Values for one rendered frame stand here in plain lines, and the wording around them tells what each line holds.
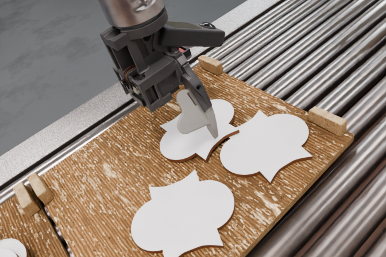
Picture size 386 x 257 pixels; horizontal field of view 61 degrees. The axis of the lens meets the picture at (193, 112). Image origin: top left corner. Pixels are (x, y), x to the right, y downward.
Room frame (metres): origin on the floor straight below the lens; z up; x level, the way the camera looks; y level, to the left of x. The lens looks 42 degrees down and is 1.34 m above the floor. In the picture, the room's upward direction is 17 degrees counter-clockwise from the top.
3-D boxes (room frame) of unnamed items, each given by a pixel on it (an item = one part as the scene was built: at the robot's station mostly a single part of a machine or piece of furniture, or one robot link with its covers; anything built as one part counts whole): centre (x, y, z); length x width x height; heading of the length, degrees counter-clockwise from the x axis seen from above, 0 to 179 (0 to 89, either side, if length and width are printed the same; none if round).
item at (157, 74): (0.40, 0.03, 1.11); 0.09 x 0.08 x 0.12; 119
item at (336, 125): (0.33, -0.19, 0.95); 0.06 x 0.02 x 0.03; 29
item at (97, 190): (0.35, 0.04, 0.93); 0.41 x 0.35 x 0.02; 119
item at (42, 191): (0.37, 0.28, 0.95); 0.06 x 0.02 x 0.03; 29
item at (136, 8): (0.40, 0.03, 1.19); 0.08 x 0.08 x 0.05
